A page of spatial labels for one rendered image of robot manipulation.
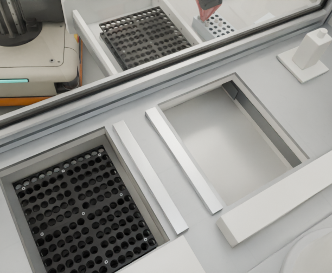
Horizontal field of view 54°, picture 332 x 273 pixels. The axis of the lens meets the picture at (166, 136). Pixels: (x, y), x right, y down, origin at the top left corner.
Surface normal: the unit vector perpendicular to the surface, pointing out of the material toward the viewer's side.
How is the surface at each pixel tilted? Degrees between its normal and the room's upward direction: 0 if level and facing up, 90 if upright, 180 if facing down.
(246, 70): 0
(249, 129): 0
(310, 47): 90
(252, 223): 0
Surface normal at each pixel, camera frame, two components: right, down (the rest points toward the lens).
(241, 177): 0.11, -0.51
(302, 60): -0.86, 0.39
